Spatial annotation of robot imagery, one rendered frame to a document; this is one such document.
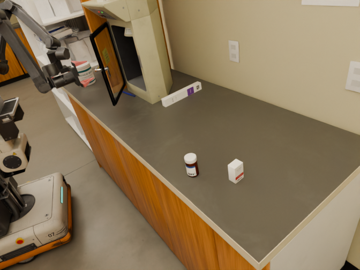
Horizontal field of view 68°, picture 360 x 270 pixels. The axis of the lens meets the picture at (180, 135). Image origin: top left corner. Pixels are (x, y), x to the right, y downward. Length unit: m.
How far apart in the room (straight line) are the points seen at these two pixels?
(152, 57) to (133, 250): 1.31
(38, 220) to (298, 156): 1.75
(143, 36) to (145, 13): 0.11
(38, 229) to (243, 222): 1.57
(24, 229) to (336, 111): 2.01
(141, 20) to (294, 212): 1.11
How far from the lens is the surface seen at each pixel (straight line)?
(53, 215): 2.17
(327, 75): 1.28
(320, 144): 1.20
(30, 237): 2.19
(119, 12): 1.43
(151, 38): 1.52
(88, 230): 2.33
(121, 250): 2.10
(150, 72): 1.55
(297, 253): 1.03
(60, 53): 1.76
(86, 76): 2.13
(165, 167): 1.11
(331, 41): 1.23
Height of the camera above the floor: 1.66
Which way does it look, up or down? 34 degrees down
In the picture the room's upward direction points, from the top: 11 degrees counter-clockwise
